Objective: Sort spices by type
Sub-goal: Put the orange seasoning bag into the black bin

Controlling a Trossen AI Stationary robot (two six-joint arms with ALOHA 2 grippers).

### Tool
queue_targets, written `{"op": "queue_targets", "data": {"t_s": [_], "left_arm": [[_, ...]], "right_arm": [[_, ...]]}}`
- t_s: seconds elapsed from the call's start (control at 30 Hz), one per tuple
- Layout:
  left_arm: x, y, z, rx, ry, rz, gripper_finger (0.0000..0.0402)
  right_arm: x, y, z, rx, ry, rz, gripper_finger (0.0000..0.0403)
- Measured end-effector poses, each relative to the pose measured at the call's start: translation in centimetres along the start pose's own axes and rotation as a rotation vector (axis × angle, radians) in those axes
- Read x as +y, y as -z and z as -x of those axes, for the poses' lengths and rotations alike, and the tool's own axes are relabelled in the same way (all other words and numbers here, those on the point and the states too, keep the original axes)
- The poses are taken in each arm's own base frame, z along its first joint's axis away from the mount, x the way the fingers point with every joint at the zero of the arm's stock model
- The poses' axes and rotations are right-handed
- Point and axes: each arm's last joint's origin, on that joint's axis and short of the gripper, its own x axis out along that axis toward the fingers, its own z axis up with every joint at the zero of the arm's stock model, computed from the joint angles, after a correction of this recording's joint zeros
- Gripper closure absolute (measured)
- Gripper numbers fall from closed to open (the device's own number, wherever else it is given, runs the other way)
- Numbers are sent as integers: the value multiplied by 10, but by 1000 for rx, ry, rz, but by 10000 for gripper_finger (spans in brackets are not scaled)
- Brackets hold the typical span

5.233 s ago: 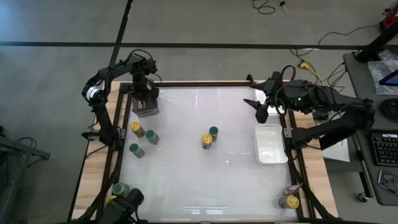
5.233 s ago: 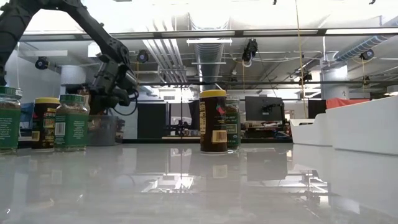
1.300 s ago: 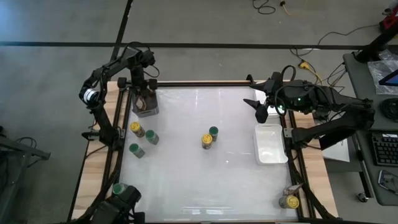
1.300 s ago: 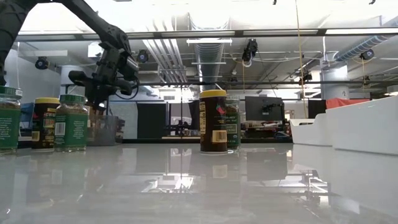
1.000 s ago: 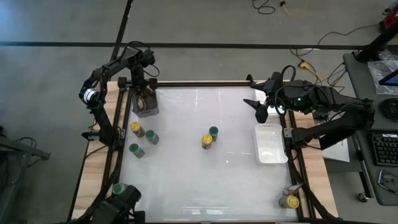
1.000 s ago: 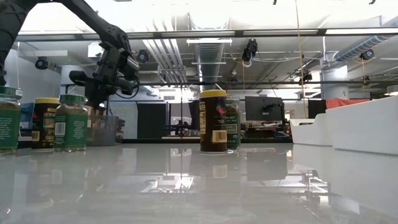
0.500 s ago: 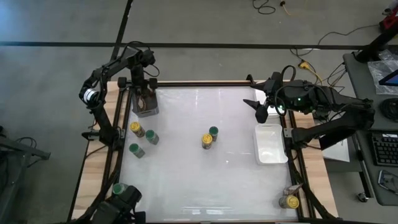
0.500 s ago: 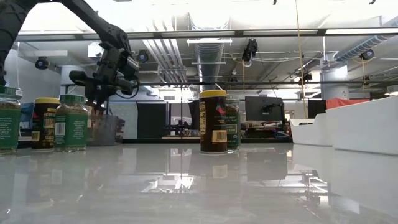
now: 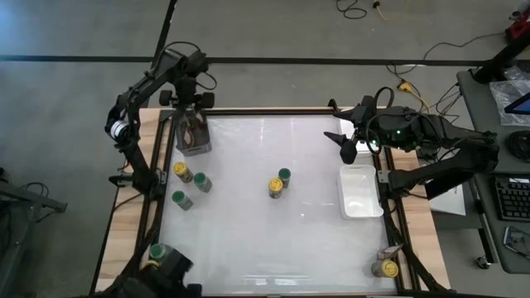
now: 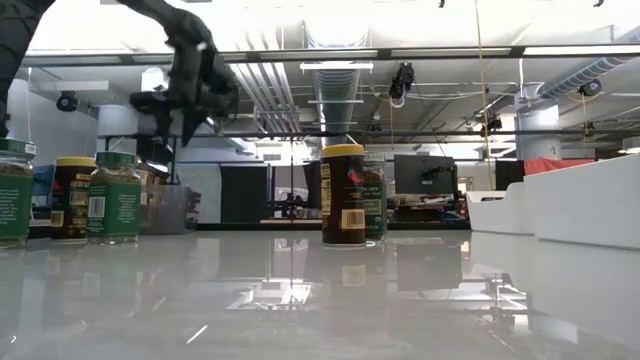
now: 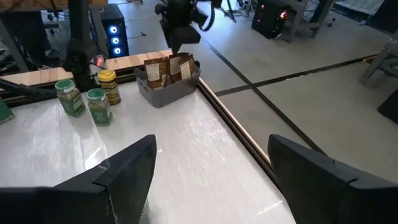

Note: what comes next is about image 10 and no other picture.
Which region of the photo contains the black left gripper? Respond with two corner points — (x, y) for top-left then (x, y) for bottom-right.
(130, 24), (240, 149)

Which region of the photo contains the brown spice packet white label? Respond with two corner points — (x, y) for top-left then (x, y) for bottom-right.
(137, 168), (169, 204)

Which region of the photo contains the green lid spice jar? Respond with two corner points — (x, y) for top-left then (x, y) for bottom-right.
(0, 138), (37, 250)
(364, 152), (389, 243)
(87, 151), (143, 246)

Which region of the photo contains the yellow lid spice jar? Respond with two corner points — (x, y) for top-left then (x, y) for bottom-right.
(50, 155), (98, 245)
(320, 143), (368, 247)

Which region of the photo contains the white round column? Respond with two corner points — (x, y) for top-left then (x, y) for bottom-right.
(96, 103), (140, 169)
(515, 107), (564, 161)

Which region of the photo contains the white partition panel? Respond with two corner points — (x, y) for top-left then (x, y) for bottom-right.
(174, 163), (222, 225)

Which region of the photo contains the black partition panel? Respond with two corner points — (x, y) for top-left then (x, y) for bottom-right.
(219, 164), (271, 225)

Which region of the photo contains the dark grey cover cloth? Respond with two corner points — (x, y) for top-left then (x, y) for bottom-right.
(302, 160), (324, 210)

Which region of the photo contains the blue partition screen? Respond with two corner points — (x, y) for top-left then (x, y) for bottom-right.
(32, 164), (56, 221)

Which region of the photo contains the white ceiling light fixture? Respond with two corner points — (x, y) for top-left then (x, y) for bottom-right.
(299, 61), (375, 71)

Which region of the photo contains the grey overhead crossbar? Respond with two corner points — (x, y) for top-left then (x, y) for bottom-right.
(22, 45), (640, 69)

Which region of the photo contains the black computer monitor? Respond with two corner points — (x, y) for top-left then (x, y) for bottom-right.
(393, 154), (458, 197)

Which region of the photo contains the cluttered background desk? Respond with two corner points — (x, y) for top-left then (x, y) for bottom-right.
(389, 194), (469, 224)

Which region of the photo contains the white plastic bin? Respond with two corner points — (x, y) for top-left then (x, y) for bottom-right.
(465, 181), (536, 236)
(522, 153), (640, 251)

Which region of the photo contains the black cabinet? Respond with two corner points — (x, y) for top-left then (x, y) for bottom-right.
(494, 159), (525, 191)

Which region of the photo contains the red cloth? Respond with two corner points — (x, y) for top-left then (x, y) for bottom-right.
(523, 157), (597, 176)

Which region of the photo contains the black aluminium table frame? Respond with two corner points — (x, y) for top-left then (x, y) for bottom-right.
(197, 222), (472, 232)

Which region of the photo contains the silver ribbed ventilation duct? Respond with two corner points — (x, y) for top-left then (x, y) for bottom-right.
(312, 67), (362, 147)

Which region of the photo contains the black ceiling-hung camera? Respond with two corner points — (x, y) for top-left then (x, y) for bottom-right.
(388, 62), (416, 109)

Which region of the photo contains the black background scaffold frame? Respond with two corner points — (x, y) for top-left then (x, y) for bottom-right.
(102, 128), (640, 224)

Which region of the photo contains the yellow hanging cord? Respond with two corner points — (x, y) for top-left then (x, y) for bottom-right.
(473, 0), (496, 191)

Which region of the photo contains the silver spiral duct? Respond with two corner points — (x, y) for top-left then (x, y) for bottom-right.
(537, 27), (640, 100)

